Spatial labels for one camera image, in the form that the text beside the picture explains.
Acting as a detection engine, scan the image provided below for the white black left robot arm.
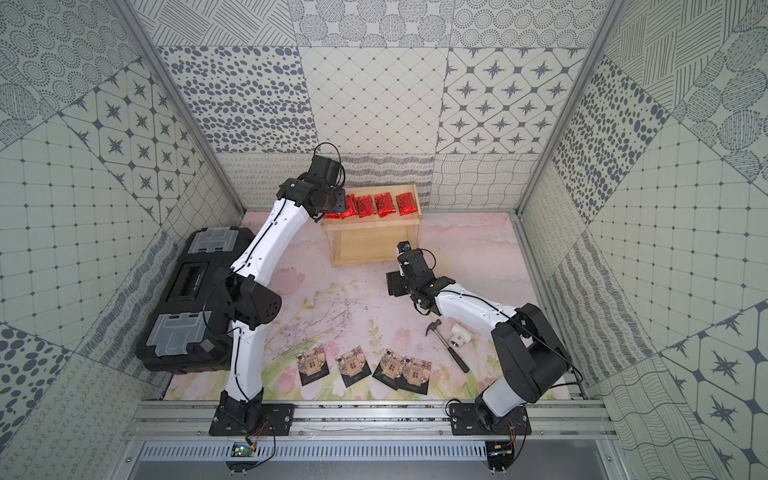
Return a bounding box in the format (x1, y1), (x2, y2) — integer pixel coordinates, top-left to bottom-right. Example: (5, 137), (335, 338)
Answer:
(209, 154), (346, 432)

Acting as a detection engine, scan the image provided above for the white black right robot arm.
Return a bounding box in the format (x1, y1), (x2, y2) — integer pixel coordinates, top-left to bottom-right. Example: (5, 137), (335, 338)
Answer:
(387, 241), (582, 428)

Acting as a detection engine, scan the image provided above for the light wooden two-tier shelf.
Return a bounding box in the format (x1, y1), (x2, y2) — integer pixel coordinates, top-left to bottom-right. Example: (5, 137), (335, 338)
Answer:
(320, 184), (422, 267)

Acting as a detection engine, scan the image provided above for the black tea bag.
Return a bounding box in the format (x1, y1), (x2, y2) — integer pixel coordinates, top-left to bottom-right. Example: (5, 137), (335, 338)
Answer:
(297, 344), (330, 386)
(399, 357), (432, 395)
(373, 350), (405, 390)
(336, 346), (372, 388)

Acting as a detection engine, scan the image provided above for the black tea bag far right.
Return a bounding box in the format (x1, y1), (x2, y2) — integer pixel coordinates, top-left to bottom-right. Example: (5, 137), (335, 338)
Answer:
(399, 357), (432, 395)

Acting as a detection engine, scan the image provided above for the black tea bag far left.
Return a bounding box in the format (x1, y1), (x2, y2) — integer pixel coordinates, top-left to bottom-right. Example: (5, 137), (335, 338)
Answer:
(297, 344), (330, 386)

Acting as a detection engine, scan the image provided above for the black plastic toolbox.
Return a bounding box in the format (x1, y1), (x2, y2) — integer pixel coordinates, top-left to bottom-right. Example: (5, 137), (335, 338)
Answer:
(135, 227), (254, 374)

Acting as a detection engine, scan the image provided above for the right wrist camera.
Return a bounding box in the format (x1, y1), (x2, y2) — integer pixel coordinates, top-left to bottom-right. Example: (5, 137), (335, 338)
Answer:
(396, 241), (412, 256)

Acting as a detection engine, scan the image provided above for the black handled claw hammer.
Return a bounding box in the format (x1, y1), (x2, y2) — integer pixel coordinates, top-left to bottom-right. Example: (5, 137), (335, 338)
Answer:
(425, 319), (470, 373)

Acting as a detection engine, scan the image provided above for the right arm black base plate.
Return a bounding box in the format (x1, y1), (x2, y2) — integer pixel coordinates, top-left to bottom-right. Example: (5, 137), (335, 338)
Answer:
(444, 399), (532, 436)

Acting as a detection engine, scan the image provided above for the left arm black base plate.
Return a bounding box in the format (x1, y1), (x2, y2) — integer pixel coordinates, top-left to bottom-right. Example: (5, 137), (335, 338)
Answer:
(208, 403), (296, 437)

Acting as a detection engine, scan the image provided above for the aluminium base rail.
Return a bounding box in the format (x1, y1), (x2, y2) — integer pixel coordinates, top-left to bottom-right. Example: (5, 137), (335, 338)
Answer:
(125, 400), (618, 441)

